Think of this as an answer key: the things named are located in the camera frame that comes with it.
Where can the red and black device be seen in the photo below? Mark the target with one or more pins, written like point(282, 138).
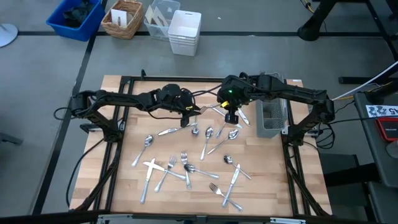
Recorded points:
point(388, 129)

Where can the white stacked plastic bins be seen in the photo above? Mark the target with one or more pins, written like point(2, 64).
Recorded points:
point(185, 28)

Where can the black floor rail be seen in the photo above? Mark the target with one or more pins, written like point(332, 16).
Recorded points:
point(351, 80)

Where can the blue plastic bin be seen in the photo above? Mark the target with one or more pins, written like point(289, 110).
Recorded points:
point(84, 31)

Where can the grey plastic cutlery basket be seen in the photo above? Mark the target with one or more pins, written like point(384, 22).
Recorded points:
point(270, 124)

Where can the wicker basket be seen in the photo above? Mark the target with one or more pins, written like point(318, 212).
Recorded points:
point(119, 32)

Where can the black cloth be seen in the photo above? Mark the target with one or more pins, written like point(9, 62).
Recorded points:
point(76, 15)

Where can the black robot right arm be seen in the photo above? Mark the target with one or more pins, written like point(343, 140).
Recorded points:
point(295, 93)

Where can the black floor object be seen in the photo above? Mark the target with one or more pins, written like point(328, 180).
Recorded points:
point(9, 138)

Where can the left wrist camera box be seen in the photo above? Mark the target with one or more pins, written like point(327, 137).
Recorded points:
point(186, 122)

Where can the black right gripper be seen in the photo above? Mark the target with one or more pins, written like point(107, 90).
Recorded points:
point(230, 107)

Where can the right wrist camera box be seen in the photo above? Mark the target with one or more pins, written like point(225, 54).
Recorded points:
point(231, 119)

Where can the grey cart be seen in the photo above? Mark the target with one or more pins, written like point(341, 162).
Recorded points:
point(370, 149)

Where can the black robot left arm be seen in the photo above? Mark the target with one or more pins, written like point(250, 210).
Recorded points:
point(124, 99)

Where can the black bench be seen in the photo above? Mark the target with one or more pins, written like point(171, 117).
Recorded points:
point(348, 174)

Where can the white printed label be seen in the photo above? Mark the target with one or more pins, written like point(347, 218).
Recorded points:
point(381, 111)

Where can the grey round floor base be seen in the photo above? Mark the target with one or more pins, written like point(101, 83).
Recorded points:
point(6, 34)

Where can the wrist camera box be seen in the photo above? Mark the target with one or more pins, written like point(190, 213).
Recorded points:
point(186, 122)
point(231, 119)

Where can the clear plastic bin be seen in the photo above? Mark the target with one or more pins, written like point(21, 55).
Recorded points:
point(172, 6)

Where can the white card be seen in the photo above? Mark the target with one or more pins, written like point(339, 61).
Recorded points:
point(122, 14)

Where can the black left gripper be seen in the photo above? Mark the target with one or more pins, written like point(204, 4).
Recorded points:
point(186, 101)

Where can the black stand base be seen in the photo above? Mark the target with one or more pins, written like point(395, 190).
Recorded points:
point(311, 29)

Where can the beige card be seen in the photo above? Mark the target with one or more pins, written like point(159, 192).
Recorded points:
point(149, 14)
point(160, 18)

